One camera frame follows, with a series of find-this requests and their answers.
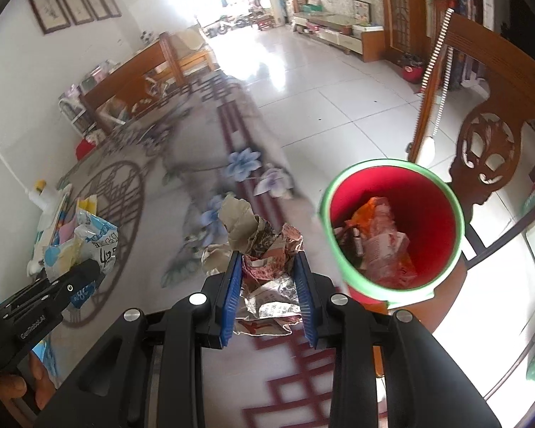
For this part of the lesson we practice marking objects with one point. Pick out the strawberry snack wrapper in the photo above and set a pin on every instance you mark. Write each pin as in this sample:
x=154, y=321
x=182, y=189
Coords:
x=387, y=261

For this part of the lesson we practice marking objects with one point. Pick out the left hand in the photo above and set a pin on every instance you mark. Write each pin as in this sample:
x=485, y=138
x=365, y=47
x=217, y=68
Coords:
x=13, y=387

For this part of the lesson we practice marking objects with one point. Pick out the patterned paper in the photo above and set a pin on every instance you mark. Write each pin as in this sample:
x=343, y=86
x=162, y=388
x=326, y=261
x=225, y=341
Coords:
x=267, y=302

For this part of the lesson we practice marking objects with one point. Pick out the orange snack bag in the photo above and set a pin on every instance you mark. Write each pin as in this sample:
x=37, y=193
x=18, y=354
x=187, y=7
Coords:
x=373, y=219

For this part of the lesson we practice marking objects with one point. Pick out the white tv cabinet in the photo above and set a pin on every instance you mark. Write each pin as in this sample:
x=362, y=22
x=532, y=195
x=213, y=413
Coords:
x=343, y=32

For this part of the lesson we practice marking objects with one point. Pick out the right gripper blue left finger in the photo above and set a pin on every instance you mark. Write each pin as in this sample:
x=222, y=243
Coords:
x=223, y=291

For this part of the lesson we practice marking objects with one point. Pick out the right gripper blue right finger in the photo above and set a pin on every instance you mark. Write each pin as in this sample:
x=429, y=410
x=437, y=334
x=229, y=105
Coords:
x=314, y=291

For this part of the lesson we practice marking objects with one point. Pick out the carved wooden chair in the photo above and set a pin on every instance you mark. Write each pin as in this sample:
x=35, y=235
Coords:
x=489, y=144

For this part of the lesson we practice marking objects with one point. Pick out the red bin with green rim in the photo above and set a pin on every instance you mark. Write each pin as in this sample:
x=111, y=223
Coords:
x=424, y=208

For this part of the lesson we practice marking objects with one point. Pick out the wooden bench sofa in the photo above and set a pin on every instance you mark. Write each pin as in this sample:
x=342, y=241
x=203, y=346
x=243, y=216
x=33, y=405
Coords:
x=141, y=81

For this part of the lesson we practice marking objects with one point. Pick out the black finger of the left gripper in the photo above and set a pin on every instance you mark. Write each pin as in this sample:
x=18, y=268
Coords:
x=67, y=287

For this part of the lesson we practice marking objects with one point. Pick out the blue white snack bag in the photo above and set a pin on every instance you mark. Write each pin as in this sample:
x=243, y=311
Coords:
x=92, y=238

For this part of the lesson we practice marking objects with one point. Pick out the framed wall pictures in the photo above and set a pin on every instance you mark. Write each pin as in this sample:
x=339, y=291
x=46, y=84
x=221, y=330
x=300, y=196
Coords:
x=56, y=15

